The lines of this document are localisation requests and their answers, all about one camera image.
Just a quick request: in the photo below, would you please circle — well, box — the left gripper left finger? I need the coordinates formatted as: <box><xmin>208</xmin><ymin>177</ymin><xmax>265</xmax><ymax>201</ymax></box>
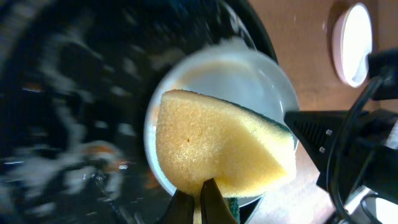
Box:
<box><xmin>158</xmin><ymin>190</ymin><xmax>195</xmax><ymax>224</ymax></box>

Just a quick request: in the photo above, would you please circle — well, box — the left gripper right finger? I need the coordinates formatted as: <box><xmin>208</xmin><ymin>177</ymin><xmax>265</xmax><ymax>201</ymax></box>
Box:
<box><xmin>200</xmin><ymin>179</ymin><xmax>237</xmax><ymax>224</ymax></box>

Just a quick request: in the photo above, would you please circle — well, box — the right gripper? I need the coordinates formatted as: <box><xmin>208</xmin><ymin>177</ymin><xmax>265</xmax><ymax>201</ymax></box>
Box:
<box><xmin>284</xmin><ymin>109</ymin><xmax>397</xmax><ymax>202</ymax></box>

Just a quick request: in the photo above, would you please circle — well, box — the yellow sponge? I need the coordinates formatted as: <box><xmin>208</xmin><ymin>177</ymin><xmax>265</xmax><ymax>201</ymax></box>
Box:
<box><xmin>155</xmin><ymin>90</ymin><xmax>297</xmax><ymax>223</ymax></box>

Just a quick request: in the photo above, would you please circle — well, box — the white plate top pinkish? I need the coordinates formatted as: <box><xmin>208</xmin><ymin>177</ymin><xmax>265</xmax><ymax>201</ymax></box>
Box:
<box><xmin>331</xmin><ymin>2</ymin><xmax>373</xmax><ymax>88</ymax></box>

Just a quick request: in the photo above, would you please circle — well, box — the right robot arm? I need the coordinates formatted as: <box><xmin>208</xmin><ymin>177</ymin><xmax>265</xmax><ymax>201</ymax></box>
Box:
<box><xmin>284</xmin><ymin>49</ymin><xmax>397</xmax><ymax>205</ymax></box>

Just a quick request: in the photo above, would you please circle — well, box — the black round tray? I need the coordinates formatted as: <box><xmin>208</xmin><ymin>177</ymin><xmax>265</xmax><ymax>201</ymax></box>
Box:
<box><xmin>1</xmin><ymin>1</ymin><xmax>276</xmax><ymax>223</ymax></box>

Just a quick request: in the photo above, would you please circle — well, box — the right black cable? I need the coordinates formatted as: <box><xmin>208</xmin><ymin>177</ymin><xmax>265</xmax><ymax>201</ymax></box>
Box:
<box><xmin>325</xmin><ymin>67</ymin><xmax>396</xmax><ymax>224</ymax></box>

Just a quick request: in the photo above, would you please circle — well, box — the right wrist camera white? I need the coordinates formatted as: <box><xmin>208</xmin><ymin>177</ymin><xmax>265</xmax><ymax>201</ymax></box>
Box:
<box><xmin>329</xmin><ymin>124</ymin><xmax>398</xmax><ymax>224</ymax></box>

